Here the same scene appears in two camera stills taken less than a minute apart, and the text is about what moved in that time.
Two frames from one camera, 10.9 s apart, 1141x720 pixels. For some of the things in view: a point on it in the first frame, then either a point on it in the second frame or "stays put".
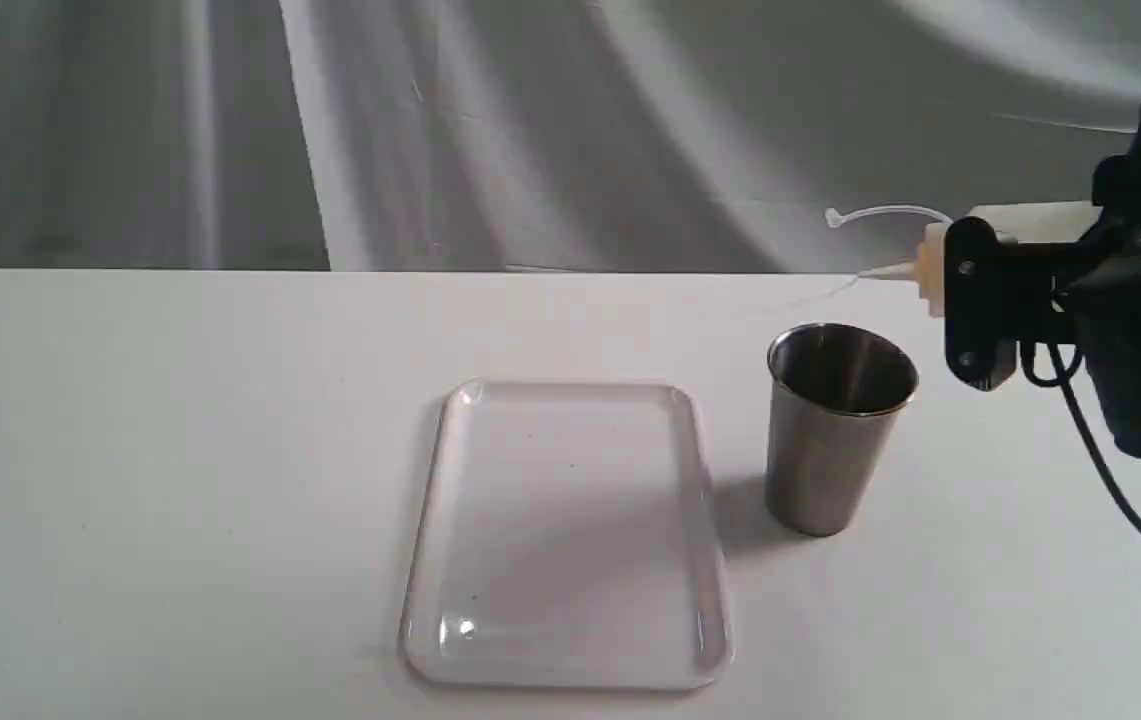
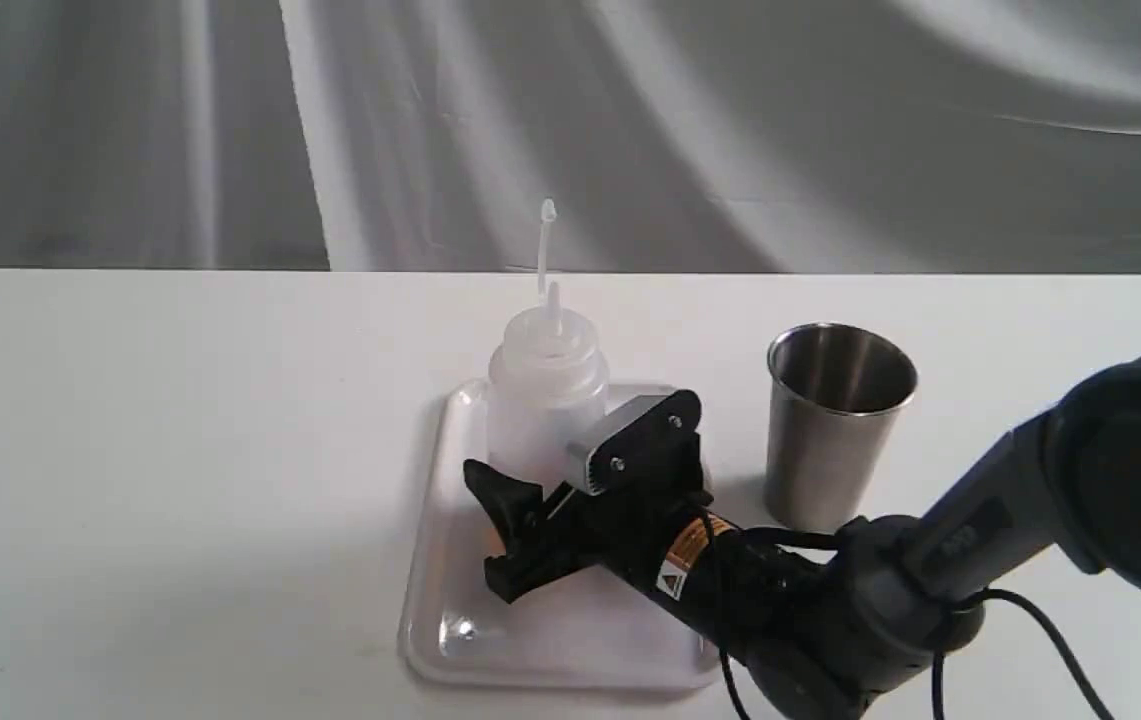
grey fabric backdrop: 535,134 stays put
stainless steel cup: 836,396 stays put
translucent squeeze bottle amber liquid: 1032,223 -> 548,374
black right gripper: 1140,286 -> 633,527
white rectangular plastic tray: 566,541 stays put
